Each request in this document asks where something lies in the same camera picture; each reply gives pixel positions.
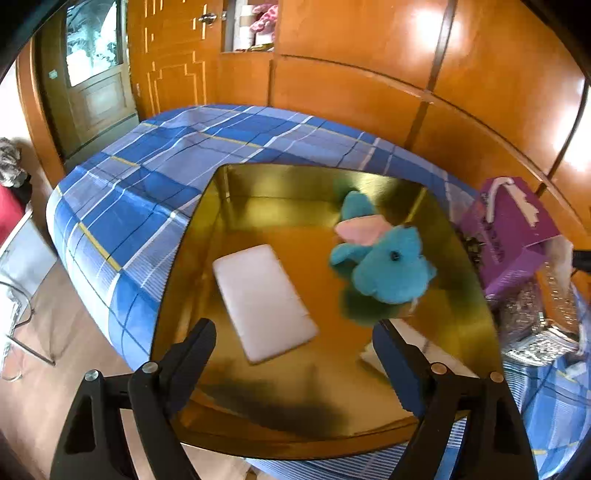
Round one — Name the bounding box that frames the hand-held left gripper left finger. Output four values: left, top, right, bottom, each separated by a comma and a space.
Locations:
50, 318, 218, 480

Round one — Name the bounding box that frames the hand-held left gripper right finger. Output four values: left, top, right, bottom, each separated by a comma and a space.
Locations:
372, 318, 539, 480

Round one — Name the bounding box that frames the blue plush toy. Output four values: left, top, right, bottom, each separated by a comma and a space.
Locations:
329, 190, 438, 319

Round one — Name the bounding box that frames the gold rectangular box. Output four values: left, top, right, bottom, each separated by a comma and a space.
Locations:
148, 162, 505, 460

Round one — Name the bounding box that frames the white soft pad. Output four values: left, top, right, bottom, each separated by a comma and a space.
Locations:
212, 244, 320, 365
360, 318, 478, 384

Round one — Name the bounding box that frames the purple cardboard box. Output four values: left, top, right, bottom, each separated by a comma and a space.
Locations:
459, 176, 561, 298

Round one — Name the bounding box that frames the silver embossed lid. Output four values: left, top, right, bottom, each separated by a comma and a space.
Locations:
492, 261, 587, 367

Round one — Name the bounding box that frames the blue plaid bed sheet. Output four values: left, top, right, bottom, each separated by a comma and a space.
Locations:
46, 105, 591, 480

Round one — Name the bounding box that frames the white metal rack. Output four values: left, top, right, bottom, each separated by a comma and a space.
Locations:
0, 217, 58, 381

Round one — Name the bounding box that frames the red cloth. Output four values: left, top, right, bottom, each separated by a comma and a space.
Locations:
0, 185, 26, 245

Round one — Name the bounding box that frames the grey furry cloth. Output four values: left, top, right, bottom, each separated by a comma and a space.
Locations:
0, 137, 29, 188

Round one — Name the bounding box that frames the wooden door with window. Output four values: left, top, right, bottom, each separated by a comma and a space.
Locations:
37, 0, 139, 160

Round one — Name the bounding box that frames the wooden wardrobe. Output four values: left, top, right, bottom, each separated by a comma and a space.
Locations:
124, 0, 591, 222

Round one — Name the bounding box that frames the pink plush toy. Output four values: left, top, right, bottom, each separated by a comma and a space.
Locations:
252, 2, 279, 35

